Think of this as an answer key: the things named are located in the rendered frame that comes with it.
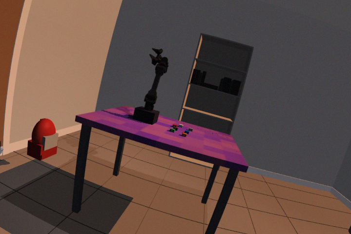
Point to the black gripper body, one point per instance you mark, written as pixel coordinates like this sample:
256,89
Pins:
158,54

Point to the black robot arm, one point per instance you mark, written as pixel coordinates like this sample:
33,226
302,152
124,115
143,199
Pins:
150,98

